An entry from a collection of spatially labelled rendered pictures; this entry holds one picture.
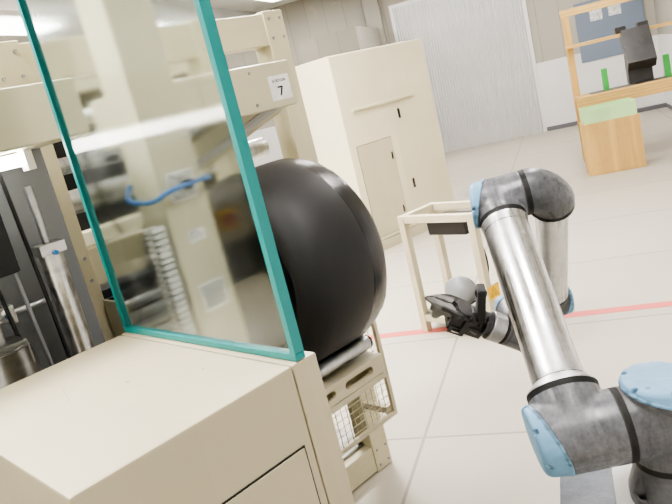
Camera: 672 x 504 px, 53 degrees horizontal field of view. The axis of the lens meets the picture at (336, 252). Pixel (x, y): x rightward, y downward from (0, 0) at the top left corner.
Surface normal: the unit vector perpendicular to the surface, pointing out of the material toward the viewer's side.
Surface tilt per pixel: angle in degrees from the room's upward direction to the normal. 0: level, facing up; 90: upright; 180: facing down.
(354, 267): 90
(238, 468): 90
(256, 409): 90
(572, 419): 43
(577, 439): 68
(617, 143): 90
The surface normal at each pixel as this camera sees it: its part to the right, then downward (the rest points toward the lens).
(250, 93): 0.69, 0.00
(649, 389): -0.18, -0.95
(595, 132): -0.25, 0.28
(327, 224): 0.54, -0.39
